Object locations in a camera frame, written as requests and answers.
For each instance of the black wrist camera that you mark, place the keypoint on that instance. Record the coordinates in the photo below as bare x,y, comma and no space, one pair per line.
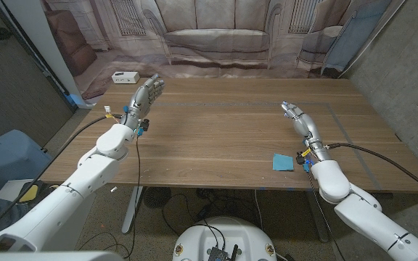
144,125
299,158

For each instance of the white door frame post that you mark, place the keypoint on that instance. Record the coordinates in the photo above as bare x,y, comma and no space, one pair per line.
42,47

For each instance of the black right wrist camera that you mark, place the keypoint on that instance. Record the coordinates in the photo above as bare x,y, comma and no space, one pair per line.
299,158

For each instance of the yellow and black floor object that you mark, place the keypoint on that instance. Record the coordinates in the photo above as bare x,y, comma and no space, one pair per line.
31,194

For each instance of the black torso electronics module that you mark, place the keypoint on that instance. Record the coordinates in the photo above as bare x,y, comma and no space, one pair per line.
218,253

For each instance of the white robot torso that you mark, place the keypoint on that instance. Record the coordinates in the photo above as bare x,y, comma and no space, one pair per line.
227,235

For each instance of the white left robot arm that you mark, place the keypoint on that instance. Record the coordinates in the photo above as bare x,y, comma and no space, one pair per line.
85,174

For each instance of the printed sofa room backdrop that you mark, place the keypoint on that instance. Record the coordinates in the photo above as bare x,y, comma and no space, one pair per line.
216,40

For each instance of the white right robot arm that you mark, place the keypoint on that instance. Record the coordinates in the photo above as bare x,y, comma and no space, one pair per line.
361,214

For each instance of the white box device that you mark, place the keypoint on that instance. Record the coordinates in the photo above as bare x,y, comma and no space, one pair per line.
125,77

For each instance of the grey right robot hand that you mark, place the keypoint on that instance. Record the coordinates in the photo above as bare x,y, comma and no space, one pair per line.
305,125

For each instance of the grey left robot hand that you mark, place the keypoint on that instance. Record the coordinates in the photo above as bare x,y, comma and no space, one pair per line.
143,98

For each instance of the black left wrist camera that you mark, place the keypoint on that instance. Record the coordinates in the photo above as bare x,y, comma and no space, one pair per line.
144,125

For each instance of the blue-grey padded seat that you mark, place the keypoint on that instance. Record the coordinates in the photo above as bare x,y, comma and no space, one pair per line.
9,156

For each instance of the round black floor fan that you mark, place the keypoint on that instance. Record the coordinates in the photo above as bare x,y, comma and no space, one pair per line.
156,197

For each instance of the small white floor object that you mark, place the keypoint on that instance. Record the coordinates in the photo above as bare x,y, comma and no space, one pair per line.
114,189

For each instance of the blue tape piece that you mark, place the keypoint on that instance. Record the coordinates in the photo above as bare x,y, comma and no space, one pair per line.
73,99

